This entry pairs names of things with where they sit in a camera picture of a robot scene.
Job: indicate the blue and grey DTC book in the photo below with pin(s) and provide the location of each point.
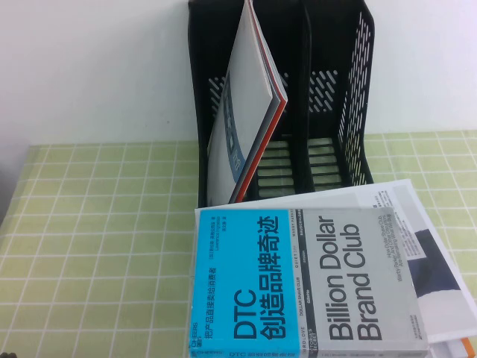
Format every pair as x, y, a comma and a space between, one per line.
298, 279

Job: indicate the black plastic book holder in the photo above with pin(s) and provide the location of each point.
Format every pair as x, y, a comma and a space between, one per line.
294, 56

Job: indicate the grey brochure with blue strip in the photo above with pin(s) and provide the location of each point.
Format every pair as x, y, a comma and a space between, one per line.
242, 93

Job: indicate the green checked tablecloth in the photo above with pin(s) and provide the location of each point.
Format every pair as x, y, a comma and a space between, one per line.
93, 242

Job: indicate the white brochure with navy block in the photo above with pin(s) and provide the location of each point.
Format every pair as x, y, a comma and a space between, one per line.
436, 261

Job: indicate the orange-cornered white booklet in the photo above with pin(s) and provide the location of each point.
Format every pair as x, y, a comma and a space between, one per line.
467, 346

